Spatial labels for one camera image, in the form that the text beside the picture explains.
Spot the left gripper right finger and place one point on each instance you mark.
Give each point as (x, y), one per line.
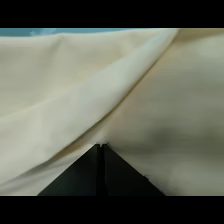
(125, 178)

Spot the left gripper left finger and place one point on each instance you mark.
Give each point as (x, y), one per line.
(81, 176)

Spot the cream shirt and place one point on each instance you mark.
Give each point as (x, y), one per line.
(100, 93)

